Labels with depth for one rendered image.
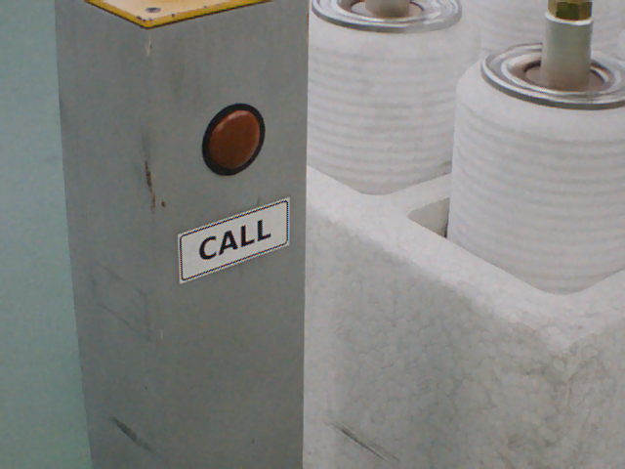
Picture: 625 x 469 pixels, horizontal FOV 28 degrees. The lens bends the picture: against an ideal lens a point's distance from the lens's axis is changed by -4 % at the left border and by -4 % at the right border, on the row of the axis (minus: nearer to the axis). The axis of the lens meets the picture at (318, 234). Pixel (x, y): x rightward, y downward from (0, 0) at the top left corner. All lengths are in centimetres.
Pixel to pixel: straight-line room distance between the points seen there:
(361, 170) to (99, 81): 20
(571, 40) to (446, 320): 13
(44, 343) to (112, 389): 31
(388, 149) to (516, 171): 10
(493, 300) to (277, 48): 14
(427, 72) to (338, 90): 4
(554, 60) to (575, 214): 7
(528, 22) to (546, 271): 18
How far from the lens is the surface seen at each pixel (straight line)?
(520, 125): 53
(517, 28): 68
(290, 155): 47
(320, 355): 63
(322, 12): 62
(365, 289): 58
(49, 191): 104
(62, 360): 82
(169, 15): 42
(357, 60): 60
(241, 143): 45
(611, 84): 56
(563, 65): 55
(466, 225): 56
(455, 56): 61
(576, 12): 54
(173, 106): 43
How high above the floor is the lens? 44
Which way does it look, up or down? 28 degrees down
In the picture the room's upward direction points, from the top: 1 degrees clockwise
